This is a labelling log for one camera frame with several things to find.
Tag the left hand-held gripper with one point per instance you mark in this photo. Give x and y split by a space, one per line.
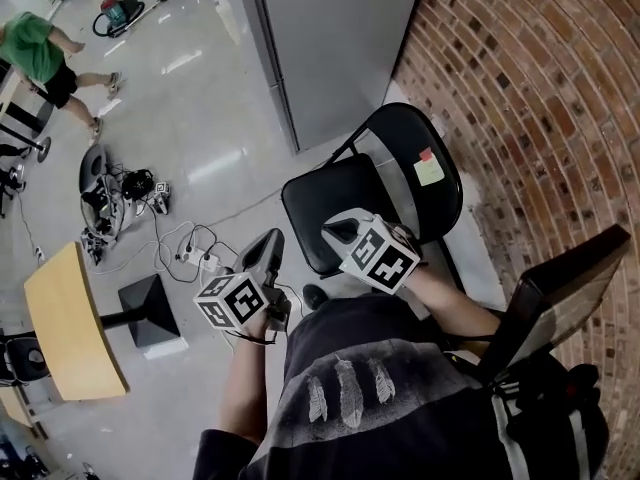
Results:
230 300

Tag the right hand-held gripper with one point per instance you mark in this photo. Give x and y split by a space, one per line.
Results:
380 258

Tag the black folding chair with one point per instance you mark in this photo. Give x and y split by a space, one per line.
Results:
330 193

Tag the person's left forearm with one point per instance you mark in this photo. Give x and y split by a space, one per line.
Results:
245 383

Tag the person's right forearm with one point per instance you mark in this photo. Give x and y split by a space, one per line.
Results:
450 303

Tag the white power strip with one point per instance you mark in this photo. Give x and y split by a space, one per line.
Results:
200 259

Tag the person's left black shoe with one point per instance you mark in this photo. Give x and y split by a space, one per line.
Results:
315 297

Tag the yellow sticky note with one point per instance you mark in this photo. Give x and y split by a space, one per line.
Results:
429 172

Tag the red tape piece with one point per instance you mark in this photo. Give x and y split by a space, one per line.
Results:
426 155

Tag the small spare hand-held gripper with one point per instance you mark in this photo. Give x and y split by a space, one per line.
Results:
161 198

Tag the small black floor gadget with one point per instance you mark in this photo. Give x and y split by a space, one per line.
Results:
94 245

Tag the black round device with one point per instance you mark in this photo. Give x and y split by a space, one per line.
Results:
137 184

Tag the person's black printed shirt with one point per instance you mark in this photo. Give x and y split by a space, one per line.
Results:
375 418

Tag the wooden table with black base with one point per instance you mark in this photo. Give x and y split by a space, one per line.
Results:
70 328

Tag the grey partition panel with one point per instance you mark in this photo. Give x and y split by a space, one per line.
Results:
340 43

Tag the small wooden side table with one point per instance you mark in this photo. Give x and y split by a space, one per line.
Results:
20 410

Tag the black coat rack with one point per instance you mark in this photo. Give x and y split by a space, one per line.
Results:
42 149

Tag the red green vacuum cleaner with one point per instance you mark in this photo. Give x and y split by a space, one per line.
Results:
117 13

